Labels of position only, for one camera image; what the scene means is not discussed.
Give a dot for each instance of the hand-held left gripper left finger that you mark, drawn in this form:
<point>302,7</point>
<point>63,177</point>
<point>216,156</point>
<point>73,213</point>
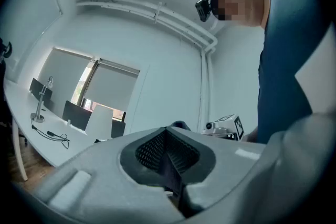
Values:
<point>99,165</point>

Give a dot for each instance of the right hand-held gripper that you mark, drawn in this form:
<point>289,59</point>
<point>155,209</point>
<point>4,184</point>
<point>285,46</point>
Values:
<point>223,128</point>

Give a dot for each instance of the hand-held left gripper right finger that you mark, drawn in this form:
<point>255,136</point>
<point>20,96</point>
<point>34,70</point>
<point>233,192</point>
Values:
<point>236,170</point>

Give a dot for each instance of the white table lamp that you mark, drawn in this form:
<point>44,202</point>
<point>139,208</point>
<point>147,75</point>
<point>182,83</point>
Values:
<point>101,122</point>

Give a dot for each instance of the long dark desk divider panel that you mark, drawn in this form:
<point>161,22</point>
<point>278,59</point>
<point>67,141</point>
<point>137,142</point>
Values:
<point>74,115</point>

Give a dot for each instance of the silver gooseneck lamp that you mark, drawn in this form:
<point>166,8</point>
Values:
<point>40,102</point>

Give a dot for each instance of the dark grey panel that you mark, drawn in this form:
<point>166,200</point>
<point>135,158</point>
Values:
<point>35,87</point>

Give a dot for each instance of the dark framed window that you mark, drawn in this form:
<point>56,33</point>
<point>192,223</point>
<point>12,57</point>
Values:
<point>84,89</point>

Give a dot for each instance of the grey roller blind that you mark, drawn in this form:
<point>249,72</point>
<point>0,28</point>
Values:
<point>115,86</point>
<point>60,73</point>

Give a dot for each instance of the person's dark blue shirt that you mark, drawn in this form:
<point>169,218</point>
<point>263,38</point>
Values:
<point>283,60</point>

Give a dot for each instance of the black office chair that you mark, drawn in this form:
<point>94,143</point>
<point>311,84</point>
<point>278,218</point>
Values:
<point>4,81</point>

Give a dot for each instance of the person's head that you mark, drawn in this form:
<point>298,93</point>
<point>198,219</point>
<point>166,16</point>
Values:
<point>249,2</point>

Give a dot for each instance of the black head camera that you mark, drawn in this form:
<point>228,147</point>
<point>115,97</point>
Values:
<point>203,9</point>

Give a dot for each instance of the white wall pipes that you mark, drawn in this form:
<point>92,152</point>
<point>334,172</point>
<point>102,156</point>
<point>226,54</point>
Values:
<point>168,17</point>

